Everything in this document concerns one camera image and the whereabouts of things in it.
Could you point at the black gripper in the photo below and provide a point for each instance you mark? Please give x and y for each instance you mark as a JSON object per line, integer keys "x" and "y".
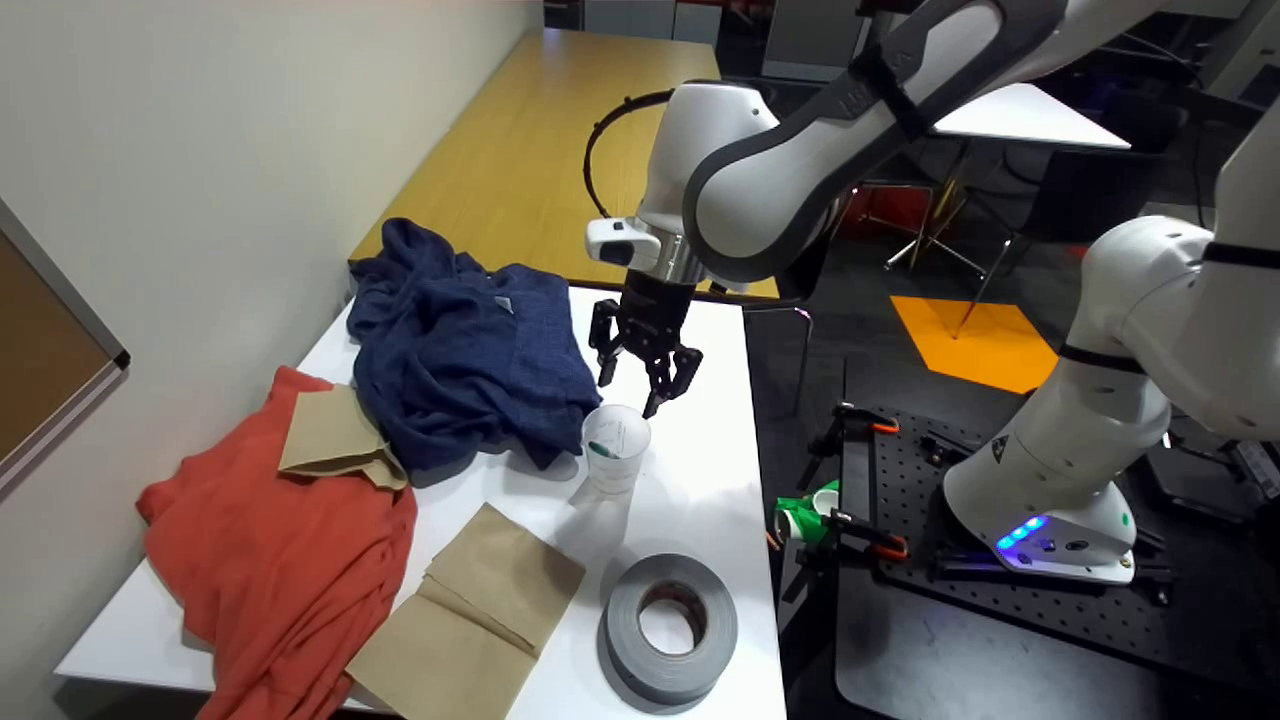
{"x": 657, "y": 315}

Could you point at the grey pen with green cap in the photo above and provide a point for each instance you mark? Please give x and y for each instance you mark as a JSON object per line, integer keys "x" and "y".
{"x": 606, "y": 450}

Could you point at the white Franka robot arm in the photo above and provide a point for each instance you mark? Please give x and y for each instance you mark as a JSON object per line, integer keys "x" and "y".
{"x": 1067, "y": 453}

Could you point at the clear plastic measuring cup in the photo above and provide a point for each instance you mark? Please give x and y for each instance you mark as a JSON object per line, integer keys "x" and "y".
{"x": 613, "y": 430}

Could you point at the dark blue cloth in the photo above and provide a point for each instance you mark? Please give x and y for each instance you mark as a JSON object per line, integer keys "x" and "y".
{"x": 466, "y": 363}

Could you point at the yellow wooden table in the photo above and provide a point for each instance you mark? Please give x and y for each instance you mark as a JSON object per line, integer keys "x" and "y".
{"x": 523, "y": 160}

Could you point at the red chair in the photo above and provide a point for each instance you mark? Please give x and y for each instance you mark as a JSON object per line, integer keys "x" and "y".
{"x": 899, "y": 213}

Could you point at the large brown paper bag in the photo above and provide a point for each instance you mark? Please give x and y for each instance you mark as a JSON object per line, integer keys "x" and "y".
{"x": 466, "y": 612}

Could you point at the small brown paper bag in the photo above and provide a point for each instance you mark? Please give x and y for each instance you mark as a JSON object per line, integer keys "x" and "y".
{"x": 324, "y": 443}

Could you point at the orange floor sheet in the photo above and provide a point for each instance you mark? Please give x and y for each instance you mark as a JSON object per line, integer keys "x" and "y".
{"x": 982, "y": 346}

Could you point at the thin metal tripod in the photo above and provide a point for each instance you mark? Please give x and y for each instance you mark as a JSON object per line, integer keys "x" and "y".
{"x": 986, "y": 284}

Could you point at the orange cloth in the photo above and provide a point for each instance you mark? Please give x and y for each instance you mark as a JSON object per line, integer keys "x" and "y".
{"x": 282, "y": 572}

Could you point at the white background table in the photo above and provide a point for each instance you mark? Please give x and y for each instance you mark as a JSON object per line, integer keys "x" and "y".
{"x": 1053, "y": 121}

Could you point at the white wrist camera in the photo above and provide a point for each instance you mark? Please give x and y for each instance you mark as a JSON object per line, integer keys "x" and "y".
{"x": 623, "y": 243}

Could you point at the grey duct tape roll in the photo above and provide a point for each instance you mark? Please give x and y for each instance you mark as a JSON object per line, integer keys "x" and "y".
{"x": 624, "y": 654}

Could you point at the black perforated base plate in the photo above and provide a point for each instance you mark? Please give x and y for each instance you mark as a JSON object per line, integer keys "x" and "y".
{"x": 932, "y": 534}

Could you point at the framed brown wall board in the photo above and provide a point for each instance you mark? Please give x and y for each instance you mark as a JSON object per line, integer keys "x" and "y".
{"x": 42, "y": 363}

